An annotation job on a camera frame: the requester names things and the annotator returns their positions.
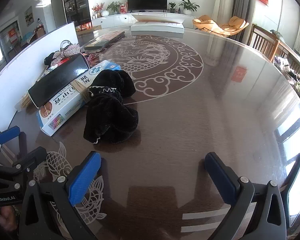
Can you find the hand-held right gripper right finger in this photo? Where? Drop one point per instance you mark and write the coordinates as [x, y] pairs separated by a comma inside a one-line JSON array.
[[222, 180]]

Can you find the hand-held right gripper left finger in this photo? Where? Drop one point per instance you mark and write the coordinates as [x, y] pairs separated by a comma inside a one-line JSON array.
[[85, 180]]

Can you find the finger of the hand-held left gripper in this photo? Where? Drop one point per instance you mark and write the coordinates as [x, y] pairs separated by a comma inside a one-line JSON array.
[[7, 135], [30, 161]]

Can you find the black knit cloth white trim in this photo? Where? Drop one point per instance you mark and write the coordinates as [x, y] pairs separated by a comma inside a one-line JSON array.
[[110, 115]]

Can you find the large white storage box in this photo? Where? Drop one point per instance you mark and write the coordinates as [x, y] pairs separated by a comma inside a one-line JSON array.
[[15, 62]]

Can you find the black phone case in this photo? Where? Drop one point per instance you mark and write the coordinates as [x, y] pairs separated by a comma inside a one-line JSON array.
[[57, 80]]

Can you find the rhinestone bow hair clip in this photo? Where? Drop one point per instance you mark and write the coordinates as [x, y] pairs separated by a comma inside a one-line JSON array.
[[65, 52]]

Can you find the orange phone case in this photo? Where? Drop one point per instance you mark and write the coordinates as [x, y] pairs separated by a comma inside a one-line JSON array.
[[105, 40]]

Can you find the person's left hand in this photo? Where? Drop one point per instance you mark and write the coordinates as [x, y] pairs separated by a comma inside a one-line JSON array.
[[5, 217]]

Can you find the white and blue carton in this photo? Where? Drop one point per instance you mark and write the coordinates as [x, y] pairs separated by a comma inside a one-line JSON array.
[[65, 107]]

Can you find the black cloth bundle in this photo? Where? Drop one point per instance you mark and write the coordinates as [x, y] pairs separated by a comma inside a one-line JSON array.
[[49, 59]]

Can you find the dining table with teal cloth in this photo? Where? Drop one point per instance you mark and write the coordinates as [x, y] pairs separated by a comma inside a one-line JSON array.
[[27, 38]]

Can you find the red door poster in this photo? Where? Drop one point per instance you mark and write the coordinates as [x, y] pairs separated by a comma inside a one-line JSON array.
[[13, 35]]

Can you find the red gift boxes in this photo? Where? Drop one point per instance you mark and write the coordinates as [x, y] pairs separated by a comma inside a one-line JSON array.
[[84, 26]]

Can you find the brown cardboard box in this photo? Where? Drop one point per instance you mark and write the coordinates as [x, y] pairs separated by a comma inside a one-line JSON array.
[[95, 28]]

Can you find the wooden bench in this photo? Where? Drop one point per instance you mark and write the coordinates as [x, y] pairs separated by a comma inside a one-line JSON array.
[[295, 57]]

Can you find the wooden slatted chair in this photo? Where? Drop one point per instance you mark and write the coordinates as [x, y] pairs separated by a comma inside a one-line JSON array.
[[263, 38]]

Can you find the black glass display cabinet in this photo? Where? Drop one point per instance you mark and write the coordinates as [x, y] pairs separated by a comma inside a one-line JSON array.
[[76, 2]]

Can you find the round white vase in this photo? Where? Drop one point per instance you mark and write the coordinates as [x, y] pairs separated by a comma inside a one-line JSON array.
[[105, 13]]

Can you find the red flower arrangement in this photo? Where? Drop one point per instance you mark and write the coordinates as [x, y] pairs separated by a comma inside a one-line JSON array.
[[98, 8]]

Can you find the white television cabinet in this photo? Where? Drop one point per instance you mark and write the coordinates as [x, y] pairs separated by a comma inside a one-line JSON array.
[[115, 20]]

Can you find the orange rocking chair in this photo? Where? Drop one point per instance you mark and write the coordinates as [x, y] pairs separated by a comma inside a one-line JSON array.
[[207, 22]]

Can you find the bushy potted green plant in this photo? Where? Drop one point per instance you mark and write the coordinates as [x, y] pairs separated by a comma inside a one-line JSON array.
[[113, 7]]

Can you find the red gift bag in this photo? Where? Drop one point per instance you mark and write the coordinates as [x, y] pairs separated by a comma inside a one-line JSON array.
[[123, 8]]

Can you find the grey curtain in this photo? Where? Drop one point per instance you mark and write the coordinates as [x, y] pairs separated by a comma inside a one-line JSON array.
[[241, 5]]

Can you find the large potted green plant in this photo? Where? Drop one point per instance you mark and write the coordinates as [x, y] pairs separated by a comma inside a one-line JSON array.
[[188, 6]]

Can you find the white sheer curtain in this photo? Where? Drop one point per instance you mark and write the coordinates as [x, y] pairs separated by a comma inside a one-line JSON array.
[[222, 0]]

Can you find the small potted plant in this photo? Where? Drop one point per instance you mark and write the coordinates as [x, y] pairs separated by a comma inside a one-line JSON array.
[[172, 6]]

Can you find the black television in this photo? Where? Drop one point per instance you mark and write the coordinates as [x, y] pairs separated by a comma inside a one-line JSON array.
[[147, 1]]

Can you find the framed wall painting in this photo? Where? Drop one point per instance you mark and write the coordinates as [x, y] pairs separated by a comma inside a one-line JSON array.
[[28, 16]]

